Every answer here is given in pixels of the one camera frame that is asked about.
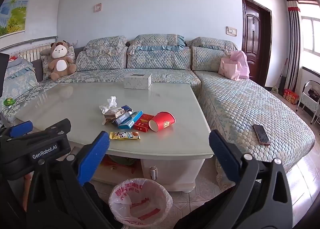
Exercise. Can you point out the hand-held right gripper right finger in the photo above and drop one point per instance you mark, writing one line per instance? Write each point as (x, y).
(222, 151)

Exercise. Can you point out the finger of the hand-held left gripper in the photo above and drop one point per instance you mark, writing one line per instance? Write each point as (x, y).
(56, 126)
(21, 128)

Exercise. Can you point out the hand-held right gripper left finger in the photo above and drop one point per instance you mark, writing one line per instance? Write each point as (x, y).
(93, 160)

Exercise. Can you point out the yellow snack wrapper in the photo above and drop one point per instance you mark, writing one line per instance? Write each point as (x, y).
(125, 135)

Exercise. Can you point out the dark grey cardboard box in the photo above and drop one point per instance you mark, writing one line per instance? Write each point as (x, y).
(114, 113)

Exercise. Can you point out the white tissue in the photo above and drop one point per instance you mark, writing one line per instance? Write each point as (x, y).
(110, 104)

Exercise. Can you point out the red cigarette box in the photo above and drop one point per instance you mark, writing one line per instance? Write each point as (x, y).
(143, 123)

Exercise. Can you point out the red paper cup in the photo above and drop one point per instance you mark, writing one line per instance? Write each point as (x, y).
(163, 121)

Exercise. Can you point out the white plastic-lined waste bin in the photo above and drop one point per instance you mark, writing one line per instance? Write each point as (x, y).
(140, 209)

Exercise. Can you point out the small green toy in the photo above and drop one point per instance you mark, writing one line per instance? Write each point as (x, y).
(8, 101)

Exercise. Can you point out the smartphone with dark screen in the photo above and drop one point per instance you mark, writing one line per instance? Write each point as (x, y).
(261, 134)

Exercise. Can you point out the blue and white box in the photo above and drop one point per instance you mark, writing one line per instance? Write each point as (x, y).
(123, 118)

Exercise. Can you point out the blue quilted corner sofa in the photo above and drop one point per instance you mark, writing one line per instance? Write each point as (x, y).
(225, 99)

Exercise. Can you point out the light blue cartoon box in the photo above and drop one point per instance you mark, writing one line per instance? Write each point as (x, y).
(131, 121)

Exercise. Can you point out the white coffee table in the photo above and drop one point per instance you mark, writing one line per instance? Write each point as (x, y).
(170, 171)

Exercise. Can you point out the black flat panel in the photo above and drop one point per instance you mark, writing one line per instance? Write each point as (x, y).
(3, 74)

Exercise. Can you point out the brown teddy bear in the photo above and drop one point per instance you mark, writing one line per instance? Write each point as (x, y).
(61, 65)

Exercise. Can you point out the white radiator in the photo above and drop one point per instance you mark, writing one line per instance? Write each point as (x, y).
(32, 54)

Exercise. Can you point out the pink paper bag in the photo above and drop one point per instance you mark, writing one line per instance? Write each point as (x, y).
(228, 69)

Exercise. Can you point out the grey metal pipe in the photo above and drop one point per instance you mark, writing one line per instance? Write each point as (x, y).
(37, 40)

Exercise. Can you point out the red gift box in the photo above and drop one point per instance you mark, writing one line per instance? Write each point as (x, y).
(291, 96)

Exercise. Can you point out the patterned grey tissue box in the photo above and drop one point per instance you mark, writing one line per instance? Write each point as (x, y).
(137, 81)

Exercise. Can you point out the pink plastic bag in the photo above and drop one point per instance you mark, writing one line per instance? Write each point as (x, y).
(242, 63)

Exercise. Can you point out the dark brown wooden door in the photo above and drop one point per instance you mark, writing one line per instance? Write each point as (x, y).
(252, 44)

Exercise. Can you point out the striped red grey curtain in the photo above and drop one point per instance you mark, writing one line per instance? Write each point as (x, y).
(293, 44)

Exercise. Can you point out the bright window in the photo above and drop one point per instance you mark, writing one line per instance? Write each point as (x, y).
(310, 34)

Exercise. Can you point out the landscape wall painting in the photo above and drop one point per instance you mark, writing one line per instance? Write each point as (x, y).
(15, 11)

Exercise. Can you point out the white wall switch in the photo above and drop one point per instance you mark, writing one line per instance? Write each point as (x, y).
(231, 31)

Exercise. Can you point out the pink wall socket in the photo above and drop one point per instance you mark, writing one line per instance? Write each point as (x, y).
(98, 7)

